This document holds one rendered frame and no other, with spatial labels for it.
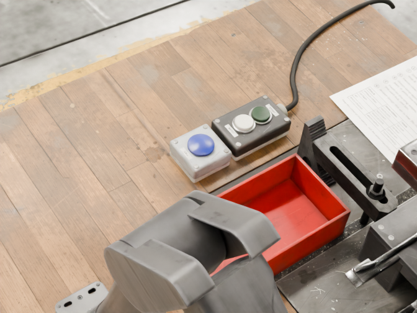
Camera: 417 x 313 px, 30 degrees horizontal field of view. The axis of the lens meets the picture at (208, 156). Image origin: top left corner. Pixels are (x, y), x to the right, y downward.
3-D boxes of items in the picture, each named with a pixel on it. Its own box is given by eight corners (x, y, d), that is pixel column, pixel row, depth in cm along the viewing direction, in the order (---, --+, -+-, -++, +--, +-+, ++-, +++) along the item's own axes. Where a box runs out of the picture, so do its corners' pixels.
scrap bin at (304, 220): (147, 255, 106) (147, 231, 101) (290, 176, 116) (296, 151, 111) (197, 323, 101) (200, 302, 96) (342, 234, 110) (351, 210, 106)
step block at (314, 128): (295, 160, 118) (304, 122, 111) (309, 152, 119) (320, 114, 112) (322, 190, 115) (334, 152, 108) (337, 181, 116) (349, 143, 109)
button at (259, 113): (246, 118, 120) (247, 110, 119) (260, 111, 121) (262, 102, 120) (257, 131, 119) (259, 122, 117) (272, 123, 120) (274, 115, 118)
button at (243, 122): (229, 127, 119) (230, 118, 117) (244, 119, 120) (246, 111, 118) (241, 140, 118) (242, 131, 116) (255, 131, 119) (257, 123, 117)
